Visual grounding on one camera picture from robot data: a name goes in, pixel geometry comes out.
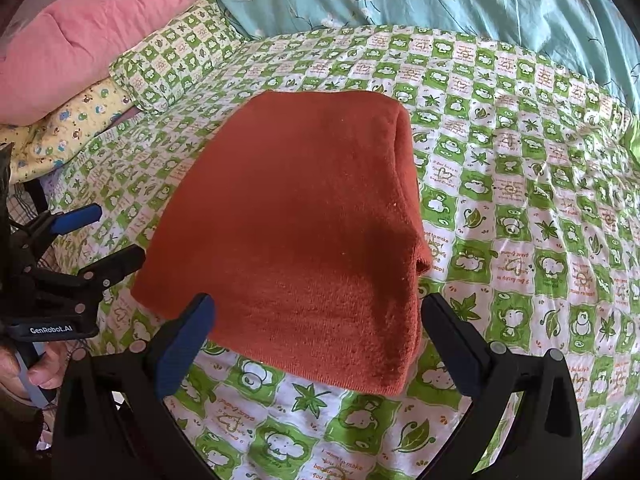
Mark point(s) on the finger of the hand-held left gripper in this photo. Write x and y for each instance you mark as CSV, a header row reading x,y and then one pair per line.
x,y
117,265
77,218

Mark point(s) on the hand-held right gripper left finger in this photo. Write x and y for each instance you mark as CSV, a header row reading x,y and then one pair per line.
x,y
182,355

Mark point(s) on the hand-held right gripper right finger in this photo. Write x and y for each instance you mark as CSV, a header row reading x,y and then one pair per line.
x,y
457,355

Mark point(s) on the orange knit sweater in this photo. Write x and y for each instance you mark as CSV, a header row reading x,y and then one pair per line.
x,y
310,240

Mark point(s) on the person's left hand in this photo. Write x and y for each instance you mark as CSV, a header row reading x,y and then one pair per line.
x,y
47,370

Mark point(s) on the yellow cartoon print pillow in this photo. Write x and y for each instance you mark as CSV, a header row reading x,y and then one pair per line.
x,y
60,125

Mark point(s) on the green checkered bed sheet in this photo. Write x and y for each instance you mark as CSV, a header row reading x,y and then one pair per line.
x,y
525,210

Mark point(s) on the pink quilt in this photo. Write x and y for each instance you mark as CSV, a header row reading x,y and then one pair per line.
x,y
85,35

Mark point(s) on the green checkered pillow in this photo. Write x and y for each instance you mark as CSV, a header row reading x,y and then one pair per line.
x,y
175,50

